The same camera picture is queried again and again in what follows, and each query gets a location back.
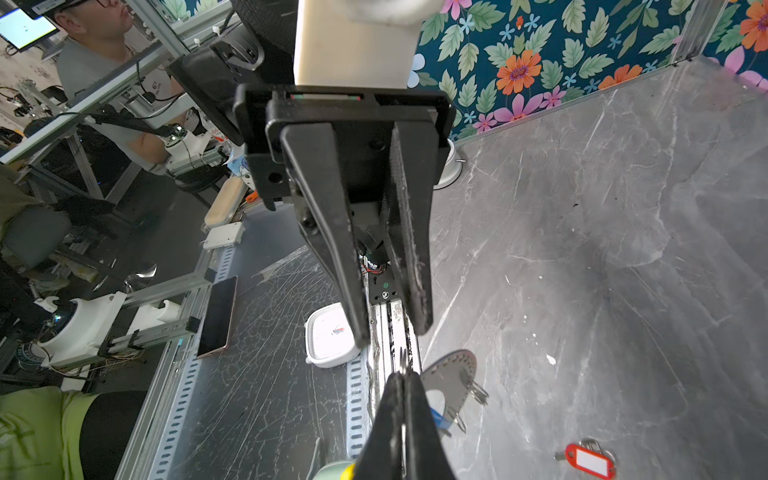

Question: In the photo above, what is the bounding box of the red key tag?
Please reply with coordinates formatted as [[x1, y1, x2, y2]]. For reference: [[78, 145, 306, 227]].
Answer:
[[554, 438, 617, 480]]

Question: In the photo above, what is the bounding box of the white clock at front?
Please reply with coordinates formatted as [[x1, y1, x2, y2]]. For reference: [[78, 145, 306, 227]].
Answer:
[[304, 302, 360, 369]]

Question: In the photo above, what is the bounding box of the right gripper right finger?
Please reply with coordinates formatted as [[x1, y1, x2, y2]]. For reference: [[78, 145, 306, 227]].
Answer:
[[403, 370, 456, 480]]

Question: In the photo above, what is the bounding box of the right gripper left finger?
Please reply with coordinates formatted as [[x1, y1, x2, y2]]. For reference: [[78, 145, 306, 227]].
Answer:
[[352, 372, 405, 480]]

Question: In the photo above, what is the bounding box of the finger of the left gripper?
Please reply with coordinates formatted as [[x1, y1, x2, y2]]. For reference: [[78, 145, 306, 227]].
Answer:
[[280, 123, 370, 348], [381, 120, 439, 335]]

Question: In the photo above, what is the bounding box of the person with glasses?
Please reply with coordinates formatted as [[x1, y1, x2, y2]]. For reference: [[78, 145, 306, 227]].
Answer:
[[41, 0, 199, 175]]

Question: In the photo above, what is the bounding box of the black smartphone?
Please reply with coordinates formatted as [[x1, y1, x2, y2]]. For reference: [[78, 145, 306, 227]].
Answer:
[[195, 276, 238, 359]]

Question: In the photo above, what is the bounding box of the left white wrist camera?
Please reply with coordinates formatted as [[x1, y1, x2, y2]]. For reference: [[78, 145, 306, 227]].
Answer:
[[293, 0, 443, 89]]

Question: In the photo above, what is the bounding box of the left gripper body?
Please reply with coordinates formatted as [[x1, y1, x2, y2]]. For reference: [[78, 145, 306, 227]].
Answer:
[[233, 84, 456, 210]]

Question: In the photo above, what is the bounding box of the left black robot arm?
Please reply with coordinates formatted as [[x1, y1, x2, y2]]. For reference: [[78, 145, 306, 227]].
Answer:
[[170, 1, 456, 347]]

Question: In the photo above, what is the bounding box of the white round alarm clock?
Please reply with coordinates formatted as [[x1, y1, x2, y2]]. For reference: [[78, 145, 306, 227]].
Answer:
[[434, 140, 466, 190]]

